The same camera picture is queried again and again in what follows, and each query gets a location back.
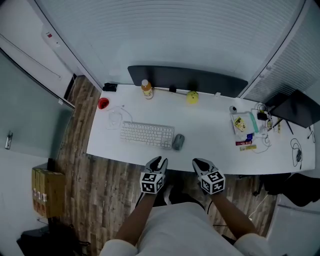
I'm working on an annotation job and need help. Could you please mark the white floor cable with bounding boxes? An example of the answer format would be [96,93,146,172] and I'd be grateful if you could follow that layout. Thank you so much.
[248,193,270,221]

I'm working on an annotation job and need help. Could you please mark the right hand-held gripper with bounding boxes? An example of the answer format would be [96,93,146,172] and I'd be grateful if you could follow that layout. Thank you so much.
[191,157,226,196]

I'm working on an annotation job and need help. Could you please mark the person's right forearm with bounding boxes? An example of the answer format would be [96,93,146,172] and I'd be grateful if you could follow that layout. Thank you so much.
[209,191,259,241]

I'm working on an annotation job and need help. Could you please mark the white wall device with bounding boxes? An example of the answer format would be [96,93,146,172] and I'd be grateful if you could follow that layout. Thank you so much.
[40,24,62,49]

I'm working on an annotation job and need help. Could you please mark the cardboard boxes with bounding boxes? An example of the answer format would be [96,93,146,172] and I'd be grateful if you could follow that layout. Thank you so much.
[31,168,67,219]

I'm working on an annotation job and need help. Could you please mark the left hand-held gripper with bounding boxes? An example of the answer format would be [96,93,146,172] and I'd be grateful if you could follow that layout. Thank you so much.
[139,156,169,195]

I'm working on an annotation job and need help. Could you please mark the person's shoe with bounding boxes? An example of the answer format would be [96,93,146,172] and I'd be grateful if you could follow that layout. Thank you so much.
[163,184,175,206]

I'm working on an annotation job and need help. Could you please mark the metal door handle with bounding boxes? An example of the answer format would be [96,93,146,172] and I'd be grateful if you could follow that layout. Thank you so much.
[5,130,14,151]

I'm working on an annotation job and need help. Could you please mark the red cup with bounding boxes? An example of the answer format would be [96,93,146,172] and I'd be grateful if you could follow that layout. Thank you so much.
[97,97,110,110]

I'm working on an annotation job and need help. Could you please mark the black box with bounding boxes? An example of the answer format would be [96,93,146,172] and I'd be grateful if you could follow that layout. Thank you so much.
[102,82,118,93]

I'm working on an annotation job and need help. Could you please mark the black desk divider panel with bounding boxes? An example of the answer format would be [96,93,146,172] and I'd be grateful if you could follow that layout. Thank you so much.
[127,65,249,99]

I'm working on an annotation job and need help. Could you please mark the grey computer mouse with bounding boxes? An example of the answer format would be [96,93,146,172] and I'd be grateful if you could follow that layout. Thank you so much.
[171,133,186,151]

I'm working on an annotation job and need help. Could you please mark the black pen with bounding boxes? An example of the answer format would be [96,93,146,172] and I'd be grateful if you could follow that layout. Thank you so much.
[284,119,295,136]

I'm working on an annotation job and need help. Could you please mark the white earphone cable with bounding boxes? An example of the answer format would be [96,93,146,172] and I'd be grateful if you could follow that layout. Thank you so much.
[105,104,134,131]

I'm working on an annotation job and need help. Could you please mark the yellow snack packet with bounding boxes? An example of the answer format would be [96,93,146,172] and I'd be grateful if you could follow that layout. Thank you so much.
[233,116,249,133]

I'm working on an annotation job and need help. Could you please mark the black laptop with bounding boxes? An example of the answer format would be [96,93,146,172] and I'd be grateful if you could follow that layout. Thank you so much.
[264,89,320,129]

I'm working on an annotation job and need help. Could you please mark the black cable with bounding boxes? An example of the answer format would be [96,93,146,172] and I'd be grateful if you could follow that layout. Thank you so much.
[290,137,304,171]

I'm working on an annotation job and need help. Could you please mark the yellow round toy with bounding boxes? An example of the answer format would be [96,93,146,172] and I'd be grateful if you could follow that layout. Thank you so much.
[185,90,200,105]

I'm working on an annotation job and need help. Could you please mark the black bag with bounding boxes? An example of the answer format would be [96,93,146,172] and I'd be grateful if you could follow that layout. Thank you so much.
[16,223,85,256]

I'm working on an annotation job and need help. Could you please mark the white keyboard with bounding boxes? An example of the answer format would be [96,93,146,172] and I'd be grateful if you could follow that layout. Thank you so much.
[119,120,175,150]

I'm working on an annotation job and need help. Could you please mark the orange juice bottle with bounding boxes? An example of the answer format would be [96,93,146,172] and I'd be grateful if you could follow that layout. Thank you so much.
[140,79,154,100]

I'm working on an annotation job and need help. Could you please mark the white charging cable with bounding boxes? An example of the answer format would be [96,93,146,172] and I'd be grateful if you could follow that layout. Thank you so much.
[251,133,272,154]

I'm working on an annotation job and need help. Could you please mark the person's left forearm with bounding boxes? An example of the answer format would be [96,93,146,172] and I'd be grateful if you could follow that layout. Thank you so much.
[114,191,157,247]

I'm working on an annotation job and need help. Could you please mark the person's white shirt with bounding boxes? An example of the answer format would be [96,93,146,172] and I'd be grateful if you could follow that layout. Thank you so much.
[99,201,274,256]

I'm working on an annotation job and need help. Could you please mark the black office chair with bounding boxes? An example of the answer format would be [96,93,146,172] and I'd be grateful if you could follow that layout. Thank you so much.
[252,171,320,208]

